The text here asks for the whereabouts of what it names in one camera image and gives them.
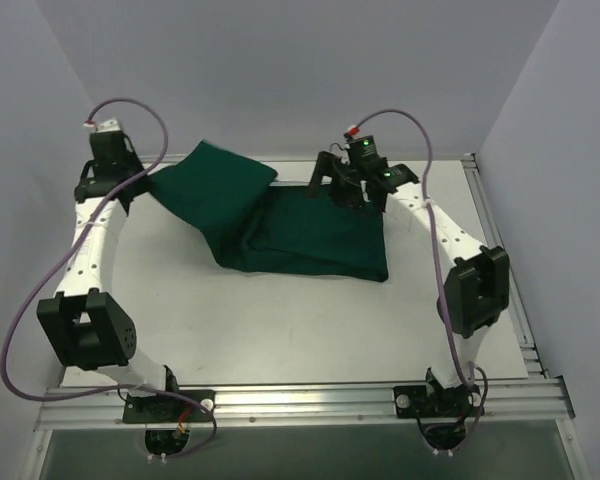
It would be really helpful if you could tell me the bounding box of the green surgical drape cloth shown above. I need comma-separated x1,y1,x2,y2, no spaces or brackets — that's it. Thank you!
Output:
150,141,389,283

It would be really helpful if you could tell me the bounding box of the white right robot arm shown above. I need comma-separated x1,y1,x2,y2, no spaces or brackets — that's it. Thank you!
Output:
309,151,510,413

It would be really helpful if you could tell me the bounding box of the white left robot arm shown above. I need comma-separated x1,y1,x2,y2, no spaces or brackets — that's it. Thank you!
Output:
36,119,182,419

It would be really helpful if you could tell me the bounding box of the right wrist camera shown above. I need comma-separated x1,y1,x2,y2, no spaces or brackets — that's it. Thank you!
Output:
346,135,379,163

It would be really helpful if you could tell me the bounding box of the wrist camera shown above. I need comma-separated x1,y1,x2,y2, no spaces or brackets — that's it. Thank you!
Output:
83,118,123,133
346,135,379,163

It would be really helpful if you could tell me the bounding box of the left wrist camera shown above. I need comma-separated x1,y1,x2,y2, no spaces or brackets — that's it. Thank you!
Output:
83,118,123,133

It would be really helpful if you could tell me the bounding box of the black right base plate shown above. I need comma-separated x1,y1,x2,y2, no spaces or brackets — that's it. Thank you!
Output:
392,383,481,419

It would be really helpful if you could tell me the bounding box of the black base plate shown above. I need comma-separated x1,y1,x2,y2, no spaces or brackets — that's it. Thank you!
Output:
122,394,210,424
392,383,481,419

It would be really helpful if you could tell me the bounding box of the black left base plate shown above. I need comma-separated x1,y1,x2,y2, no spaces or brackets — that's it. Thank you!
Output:
122,394,210,424

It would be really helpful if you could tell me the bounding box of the aluminium front rail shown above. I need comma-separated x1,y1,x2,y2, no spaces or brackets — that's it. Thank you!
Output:
36,376,575,430

